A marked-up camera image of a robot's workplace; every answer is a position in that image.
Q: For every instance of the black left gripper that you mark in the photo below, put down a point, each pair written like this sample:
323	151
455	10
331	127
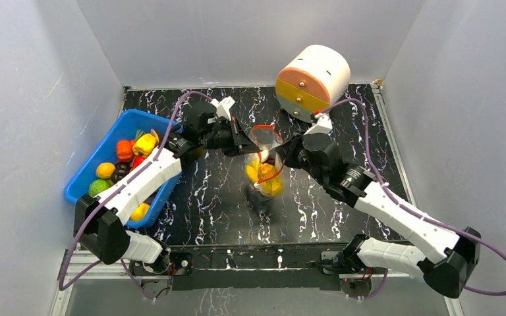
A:
240	143

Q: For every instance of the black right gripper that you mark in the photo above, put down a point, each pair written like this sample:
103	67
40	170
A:
286	154

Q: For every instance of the clear zip bag orange zipper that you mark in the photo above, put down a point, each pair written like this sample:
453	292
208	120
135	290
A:
267	139

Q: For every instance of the yellow toy banana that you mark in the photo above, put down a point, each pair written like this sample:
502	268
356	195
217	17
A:
265	178

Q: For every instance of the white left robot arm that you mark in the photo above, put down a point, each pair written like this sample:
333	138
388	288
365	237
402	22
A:
99	223

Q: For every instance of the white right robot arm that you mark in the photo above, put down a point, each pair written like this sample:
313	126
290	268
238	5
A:
445	259

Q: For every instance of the round drawer cabinet toy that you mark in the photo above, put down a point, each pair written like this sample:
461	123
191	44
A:
315	79

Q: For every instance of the yellow toy pepper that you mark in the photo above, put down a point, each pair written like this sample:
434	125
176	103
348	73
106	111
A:
144	145

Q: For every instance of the yellow orange toy fruit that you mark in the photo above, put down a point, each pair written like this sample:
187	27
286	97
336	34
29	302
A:
140	212

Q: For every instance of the dark plum toy fruit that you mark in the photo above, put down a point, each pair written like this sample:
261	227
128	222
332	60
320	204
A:
121	170

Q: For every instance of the blue plastic bin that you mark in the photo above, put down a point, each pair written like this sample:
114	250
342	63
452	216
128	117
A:
125	128

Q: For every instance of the yellow toy lemon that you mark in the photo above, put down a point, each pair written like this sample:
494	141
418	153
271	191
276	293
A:
104	171

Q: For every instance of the green toy fruit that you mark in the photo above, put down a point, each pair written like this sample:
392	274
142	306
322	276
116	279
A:
98	186

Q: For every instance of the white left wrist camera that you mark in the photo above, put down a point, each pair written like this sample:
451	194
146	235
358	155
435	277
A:
223	107

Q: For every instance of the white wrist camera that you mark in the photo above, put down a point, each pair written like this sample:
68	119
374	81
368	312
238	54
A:
223	107
321	123

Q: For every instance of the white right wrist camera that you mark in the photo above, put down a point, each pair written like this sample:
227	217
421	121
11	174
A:
321	123

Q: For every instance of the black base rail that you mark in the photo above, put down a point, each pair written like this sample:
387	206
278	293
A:
290	265

